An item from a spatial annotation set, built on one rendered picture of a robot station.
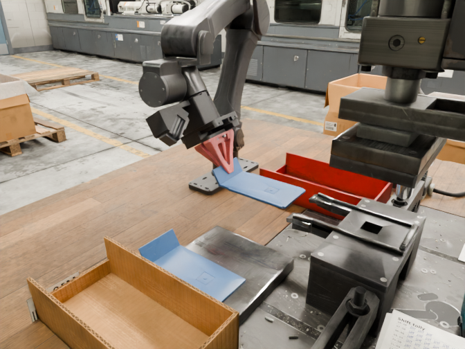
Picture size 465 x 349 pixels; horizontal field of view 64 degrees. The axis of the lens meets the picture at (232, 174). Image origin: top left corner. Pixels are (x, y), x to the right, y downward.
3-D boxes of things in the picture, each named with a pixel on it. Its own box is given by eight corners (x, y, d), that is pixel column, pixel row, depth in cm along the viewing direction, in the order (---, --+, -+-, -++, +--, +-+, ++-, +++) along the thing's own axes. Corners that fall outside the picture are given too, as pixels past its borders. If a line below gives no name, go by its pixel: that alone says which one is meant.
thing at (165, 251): (172, 242, 63) (171, 228, 61) (245, 281, 54) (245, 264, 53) (139, 263, 58) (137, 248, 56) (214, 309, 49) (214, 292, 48)
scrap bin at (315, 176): (285, 174, 92) (286, 151, 89) (388, 204, 78) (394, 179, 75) (258, 192, 83) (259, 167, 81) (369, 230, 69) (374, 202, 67)
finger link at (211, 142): (228, 176, 65) (204, 128, 64) (203, 185, 70) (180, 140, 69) (250, 163, 70) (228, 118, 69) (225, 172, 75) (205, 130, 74)
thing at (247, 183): (235, 170, 73) (234, 156, 72) (305, 191, 64) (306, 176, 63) (212, 183, 68) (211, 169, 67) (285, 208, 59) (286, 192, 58)
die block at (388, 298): (356, 238, 67) (362, 202, 64) (415, 260, 62) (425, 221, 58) (305, 303, 53) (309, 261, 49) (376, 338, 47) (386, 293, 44)
